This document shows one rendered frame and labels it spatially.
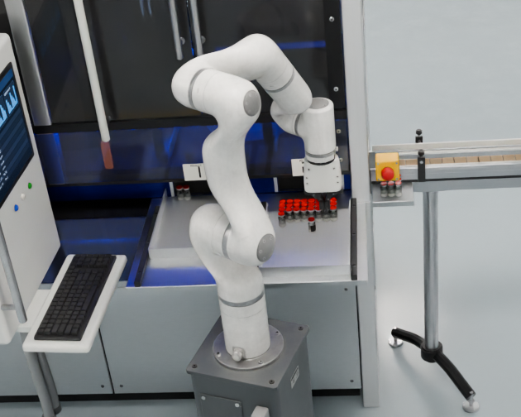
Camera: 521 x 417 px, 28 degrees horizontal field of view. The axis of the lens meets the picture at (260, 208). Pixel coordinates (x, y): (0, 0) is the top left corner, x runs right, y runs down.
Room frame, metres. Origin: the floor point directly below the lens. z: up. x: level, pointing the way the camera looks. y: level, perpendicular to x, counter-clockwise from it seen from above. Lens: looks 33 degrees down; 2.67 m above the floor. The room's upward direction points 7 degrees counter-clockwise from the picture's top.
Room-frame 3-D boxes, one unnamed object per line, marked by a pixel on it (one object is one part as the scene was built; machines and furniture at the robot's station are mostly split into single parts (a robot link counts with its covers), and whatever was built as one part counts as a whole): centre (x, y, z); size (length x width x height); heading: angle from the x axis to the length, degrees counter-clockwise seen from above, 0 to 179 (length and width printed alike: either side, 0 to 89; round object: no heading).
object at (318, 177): (2.39, -0.18, 1.21); 0.10 x 0.08 x 0.11; 82
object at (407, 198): (2.78, -0.43, 0.87); 0.14 x 0.13 x 0.02; 172
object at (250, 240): (2.10, 0.05, 1.41); 0.16 x 0.12 x 0.50; 47
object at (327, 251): (2.55, -0.13, 0.90); 0.34 x 0.26 x 0.04; 172
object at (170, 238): (2.70, 0.20, 0.90); 0.34 x 0.26 x 0.04; 172
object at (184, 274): (2.61, 0.04, 0.87); 0.70 x 0.48 x 0.02; 82
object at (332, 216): (2.66, -0.14, 0.90); 0.18 x 0.02 x 0.05; 82
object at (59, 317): (2.50, 0.58, 0.82); 0.40 x 0.14 x 0.02; 168
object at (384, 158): (2.74, -0.40, 1.00); 0.08 x 0.07 x 0.07; 172
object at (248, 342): (2.12, 0.07, 0.95); 0.19 x 0.19 x 0.18
